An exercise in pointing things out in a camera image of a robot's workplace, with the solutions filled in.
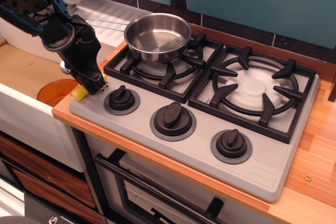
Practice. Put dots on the white toy sink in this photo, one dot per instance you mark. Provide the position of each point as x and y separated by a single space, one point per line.
26 67

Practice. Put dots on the steel pan with wire handle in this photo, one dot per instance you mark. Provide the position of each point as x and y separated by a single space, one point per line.
156 38

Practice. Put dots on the yellow toy fry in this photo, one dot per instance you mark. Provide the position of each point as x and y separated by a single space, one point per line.
80 92

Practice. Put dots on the black left stove knob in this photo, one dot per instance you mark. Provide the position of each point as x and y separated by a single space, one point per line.
121 101

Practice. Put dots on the oven door with black handle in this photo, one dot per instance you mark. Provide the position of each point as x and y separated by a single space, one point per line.
112 164

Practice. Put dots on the wooden drawer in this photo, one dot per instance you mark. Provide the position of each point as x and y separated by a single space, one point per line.
73 209
55 173

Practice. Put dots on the orange translucent plate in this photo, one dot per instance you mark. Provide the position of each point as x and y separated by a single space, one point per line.
52 93

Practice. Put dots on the black middle stove knob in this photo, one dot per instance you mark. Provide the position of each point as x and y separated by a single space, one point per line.
173 122

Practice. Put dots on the black burner grate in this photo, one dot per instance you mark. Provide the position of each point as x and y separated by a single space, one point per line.
176 80
259 93

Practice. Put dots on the upper wooden drawer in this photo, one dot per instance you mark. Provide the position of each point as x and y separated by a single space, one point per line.
55 173

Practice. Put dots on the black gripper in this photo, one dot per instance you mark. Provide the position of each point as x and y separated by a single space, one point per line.
80 55

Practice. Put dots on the black left burner grate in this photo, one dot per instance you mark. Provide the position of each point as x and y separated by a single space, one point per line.
176 80

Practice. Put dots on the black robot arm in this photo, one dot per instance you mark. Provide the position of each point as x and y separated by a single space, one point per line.
70 36

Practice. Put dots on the black stove knob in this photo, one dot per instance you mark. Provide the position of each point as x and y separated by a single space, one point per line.
121 101
173 122
231 147

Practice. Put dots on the black right stove knob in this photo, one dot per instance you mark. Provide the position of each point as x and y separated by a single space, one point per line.
231 147

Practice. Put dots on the grey toy stove top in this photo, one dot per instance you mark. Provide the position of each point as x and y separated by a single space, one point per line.
262 175

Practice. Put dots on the lower wooden drawer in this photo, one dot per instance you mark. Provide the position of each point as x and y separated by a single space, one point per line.
73 209

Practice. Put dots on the black right burner grate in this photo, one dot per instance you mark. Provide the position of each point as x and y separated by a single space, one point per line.
259 93

